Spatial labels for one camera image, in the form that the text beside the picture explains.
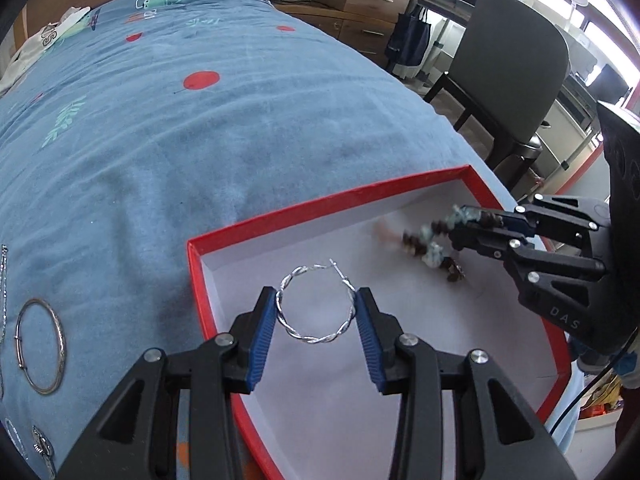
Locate dark beaded bracelet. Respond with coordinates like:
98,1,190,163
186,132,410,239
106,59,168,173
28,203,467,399
374,204,504,283

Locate thin silver bangle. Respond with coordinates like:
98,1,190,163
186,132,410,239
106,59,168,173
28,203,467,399
13,298,67,396

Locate twisted silver hoop earring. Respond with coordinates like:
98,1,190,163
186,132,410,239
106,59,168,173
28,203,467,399
274,258,356,346

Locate silver metal wristwatch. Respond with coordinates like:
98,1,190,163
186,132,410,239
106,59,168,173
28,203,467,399
32,425,56,479

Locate red jewelry box tray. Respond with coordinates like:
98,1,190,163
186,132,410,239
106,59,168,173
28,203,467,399
186,166,573,479

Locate blue gloved right hand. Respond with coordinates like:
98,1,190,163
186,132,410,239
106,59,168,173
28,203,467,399
568,337,639,389

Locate black computer monitor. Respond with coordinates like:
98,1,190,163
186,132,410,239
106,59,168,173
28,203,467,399
587,64,629,105

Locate dark grey chair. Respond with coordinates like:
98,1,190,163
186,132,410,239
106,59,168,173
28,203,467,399
424,0,570,190

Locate dark blue hanging bag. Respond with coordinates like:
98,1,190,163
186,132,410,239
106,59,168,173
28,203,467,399
385,4,431,79

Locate glass top desk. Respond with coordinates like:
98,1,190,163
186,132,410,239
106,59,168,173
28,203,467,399
418,0,474,26

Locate low wooden nightstand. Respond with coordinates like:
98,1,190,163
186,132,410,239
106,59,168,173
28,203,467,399
274,3,395,68

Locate blue patterned bedspread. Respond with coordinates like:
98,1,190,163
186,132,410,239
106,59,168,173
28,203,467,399
1,0,511,477

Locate white printed garment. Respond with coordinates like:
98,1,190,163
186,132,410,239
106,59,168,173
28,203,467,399
1,6,91,96

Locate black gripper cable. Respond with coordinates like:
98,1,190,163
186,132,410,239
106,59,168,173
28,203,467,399
546,331,640,436

